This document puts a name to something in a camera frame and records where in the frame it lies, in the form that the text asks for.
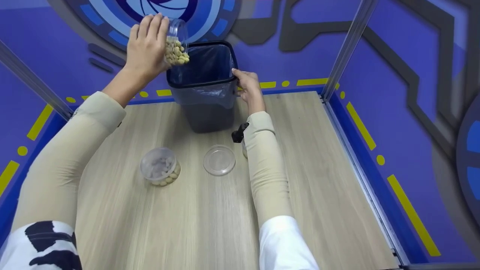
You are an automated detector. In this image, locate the person's left hand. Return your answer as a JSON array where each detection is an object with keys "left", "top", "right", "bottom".
[{"left": 125, "top": 13, "right": 172, "bottom": 81}]

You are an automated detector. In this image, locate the person's right forearm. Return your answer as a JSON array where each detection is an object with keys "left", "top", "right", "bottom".
[{"left": 242, "top": 100, "right": 320, "bottom": 270}]

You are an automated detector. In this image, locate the clear plastic bin liner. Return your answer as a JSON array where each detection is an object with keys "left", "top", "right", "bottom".
[{"left": 167, "top": 43, "right": 239, "bottom": 110}]

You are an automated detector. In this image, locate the lidded clear plastic jar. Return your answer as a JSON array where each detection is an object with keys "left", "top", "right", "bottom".
[{"left": 139, "top": 147, "right": 182, "bottom": 187}]

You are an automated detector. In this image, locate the person's right hand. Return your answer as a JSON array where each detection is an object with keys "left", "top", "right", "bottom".
[{"left": 231, "top": 68, "right": 266, "bottom": 115}]

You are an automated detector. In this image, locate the clear round plastic lid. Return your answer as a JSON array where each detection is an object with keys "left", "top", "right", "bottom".
[{"left": 203, "top": 145, "right": 237, "bottom": 177}]

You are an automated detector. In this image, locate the black wrist band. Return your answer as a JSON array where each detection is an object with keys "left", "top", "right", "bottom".
[{"left": 231, "top": 122, "right": 250, "bottom": 144}]

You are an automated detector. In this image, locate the person's left forearm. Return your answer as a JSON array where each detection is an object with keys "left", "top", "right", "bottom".
[{"left": 0, "top": 67, "right": 150, "bottom": 270}]

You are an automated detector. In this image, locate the pile of peanuts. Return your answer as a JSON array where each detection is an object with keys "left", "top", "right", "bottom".
[
  {"left": 165, "top": 37, "right": 190, "bottom": 66},
  {"left": 149, "top": 168, "right": 181, "bottom": 187}
]

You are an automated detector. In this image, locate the black trash bin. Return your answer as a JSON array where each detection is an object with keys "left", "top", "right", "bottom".
[{"left": 166, "top": 40, "right": 240, "bottom": 134}]

